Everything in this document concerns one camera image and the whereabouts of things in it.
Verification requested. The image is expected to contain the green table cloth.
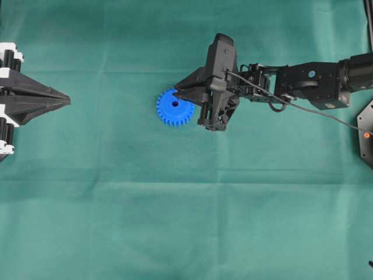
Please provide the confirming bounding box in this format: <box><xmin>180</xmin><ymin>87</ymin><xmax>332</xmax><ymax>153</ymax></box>
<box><xmin>1</xmin><ymin>1</ymin><xmax>372</xmax><ymax>279</ymax></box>

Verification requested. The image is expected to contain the blue plastic gear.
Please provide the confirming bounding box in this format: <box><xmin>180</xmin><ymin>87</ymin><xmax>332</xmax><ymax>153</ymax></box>
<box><xmin>156</xmin><ymin>88</ymin><xmax>195</xmax><ymax>127</ymax></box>

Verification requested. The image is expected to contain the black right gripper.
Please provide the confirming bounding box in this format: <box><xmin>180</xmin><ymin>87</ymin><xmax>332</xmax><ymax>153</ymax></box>
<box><xmin>174</xmin><ymin>64</ymin><xmax>280</xmax><ymax>131</ymax></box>

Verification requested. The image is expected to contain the thin black cable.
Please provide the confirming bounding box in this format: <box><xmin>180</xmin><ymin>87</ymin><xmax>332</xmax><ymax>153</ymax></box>
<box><xmin>224</xmin><ymin>69</ymin><xmax>373</xmax><ymax>134</ymax></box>

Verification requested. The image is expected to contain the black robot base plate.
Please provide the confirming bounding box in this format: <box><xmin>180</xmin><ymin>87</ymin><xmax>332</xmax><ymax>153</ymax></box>
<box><xmin>357</xmin><ymin>101</ymin><xmax>373</xmax><ymax>168</ymax></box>

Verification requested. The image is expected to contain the black frame rail top right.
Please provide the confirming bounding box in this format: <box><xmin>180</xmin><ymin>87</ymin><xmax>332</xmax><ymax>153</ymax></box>
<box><xmin>363</xmin><ymin>0</ymin><xmax>373</xmax><ymax>52</ymax></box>

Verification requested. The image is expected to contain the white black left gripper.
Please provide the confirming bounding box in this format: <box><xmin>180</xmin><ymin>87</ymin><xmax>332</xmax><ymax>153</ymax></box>
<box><xmin>0</xmin><ymin>42</ymin><xmax>72</xmax><ymax>163</ymax></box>

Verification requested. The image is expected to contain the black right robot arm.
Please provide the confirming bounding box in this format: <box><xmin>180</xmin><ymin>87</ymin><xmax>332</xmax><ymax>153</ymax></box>
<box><xmin>174</xmin><ymin>53</ymin><xmax>372</xmax><ymax>131</ymax></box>

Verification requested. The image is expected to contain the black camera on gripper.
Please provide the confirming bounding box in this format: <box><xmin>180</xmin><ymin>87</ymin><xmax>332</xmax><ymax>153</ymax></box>
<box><xmin>205</xmin><ymin>33</ymin><xmax>237</xmax><ymax>92</ymax></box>

